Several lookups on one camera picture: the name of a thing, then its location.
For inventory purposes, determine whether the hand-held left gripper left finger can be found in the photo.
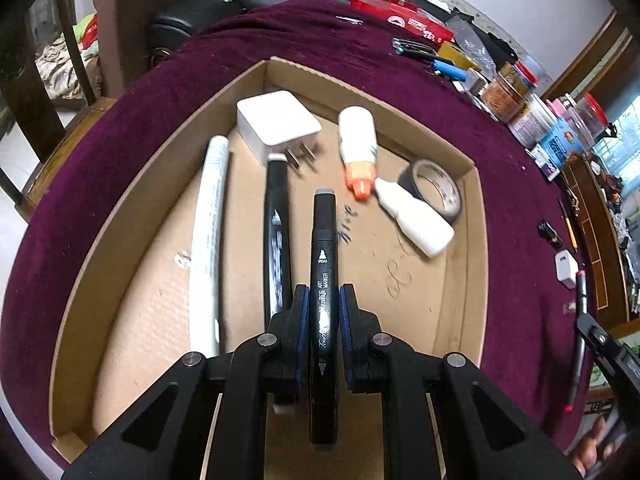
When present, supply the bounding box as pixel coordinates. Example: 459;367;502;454
62;284;310;480

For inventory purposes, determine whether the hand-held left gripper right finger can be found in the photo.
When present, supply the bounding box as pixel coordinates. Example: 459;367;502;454
339;284;583;480

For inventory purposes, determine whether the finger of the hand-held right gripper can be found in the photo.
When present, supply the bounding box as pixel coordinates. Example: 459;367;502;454
574;311;609;352

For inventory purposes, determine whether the black marker with red ends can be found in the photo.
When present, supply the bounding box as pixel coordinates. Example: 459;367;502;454
563;269;590;414

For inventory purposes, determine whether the black marker with grey ends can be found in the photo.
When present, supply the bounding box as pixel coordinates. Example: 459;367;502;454
307;187;342;447

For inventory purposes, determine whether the short black marker white end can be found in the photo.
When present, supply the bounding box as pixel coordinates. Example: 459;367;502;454
263;153;301;415

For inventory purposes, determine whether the small white dropper bottle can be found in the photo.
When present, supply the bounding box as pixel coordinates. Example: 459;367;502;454
374;177;456;259

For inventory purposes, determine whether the white marker pen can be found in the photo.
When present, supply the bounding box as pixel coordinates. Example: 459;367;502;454
188;134;231;359

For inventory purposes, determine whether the cardboard box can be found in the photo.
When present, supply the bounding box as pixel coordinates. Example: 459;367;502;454
48;57;489;480

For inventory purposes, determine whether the black tape roll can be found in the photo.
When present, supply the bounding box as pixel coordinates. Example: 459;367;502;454
397;158;464;224

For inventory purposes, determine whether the white bottle with orange cap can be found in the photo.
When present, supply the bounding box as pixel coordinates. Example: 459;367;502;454
338;106;379;200

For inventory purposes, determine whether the white wall charger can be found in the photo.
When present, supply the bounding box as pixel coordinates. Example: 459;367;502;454
235;89;323;172

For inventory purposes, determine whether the person's right hand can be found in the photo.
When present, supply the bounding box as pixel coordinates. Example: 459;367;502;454
571;414;627;477

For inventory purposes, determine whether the white square box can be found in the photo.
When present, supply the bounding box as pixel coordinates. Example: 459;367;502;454
553;249;579;289

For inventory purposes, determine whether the wooden cabinet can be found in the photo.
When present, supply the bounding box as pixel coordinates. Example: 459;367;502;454
559;159;632;327

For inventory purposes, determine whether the maroon tablecloth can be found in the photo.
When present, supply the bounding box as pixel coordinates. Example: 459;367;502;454
0;0;610;462

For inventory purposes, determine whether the small white medicine box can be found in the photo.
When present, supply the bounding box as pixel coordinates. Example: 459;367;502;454
530;144;563;182

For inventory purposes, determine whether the large clear jar blue label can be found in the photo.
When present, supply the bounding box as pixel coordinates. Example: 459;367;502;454
537;93;610;170

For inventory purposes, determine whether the clear jar with orange label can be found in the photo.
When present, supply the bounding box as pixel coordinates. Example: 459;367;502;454
481;61;532;122

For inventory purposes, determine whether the red gift box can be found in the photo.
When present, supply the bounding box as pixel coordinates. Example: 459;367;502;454
349;0;457;44

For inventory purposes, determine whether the brown upholstered chair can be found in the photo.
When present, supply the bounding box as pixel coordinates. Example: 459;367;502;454
94;0;242;102

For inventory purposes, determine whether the dark wooden chair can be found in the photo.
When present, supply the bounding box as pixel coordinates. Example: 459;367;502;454
0;0;102;162

